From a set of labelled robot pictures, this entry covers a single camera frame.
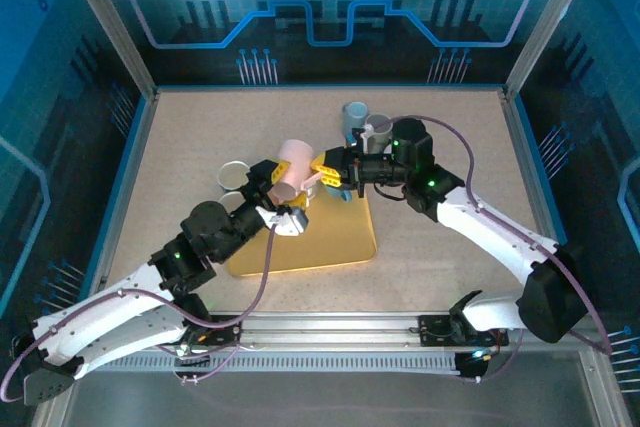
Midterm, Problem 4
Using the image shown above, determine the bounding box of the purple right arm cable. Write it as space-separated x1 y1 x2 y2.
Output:
379 115 614 384

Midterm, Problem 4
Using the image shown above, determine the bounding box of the grey mug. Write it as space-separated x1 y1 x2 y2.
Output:
363 114 397 154

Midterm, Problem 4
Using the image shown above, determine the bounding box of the slotted grey cable duct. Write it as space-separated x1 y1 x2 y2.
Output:
82 350 464 374

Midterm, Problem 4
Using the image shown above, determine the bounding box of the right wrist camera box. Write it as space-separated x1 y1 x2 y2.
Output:
349 124 377 154

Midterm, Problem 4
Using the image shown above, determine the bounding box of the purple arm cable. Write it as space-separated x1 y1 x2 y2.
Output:
0 226 279 406
379 115 614 384

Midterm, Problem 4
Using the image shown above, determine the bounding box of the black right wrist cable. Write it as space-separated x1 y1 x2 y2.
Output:
372 182 409 202

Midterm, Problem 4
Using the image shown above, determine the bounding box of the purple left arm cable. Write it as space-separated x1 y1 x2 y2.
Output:
0 226 279 406

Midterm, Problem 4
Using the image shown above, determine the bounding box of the gold tray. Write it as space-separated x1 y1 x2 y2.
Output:
223 186 379 278

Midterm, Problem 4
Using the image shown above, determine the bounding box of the light blue mug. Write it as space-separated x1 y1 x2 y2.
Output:
341 101 371 141

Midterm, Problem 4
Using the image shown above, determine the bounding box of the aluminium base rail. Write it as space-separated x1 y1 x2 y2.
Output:
64 310 601 351

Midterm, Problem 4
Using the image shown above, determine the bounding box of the aluminium frame post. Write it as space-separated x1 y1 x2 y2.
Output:
54 0 161 101
502 0 604 101

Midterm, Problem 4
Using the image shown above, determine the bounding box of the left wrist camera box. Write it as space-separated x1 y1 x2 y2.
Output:
255 204 310 239

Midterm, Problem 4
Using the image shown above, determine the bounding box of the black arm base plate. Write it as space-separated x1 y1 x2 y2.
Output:
417 314 509 348
187 314 245 348

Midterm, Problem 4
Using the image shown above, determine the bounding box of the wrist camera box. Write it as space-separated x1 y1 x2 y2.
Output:
255 204 310 239
349 124 377 154

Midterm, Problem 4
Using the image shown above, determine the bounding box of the blue table rim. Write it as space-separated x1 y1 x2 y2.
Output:
74 84 591 313

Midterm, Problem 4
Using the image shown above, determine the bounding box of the pink mug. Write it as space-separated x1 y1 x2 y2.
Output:
269 139 321 204

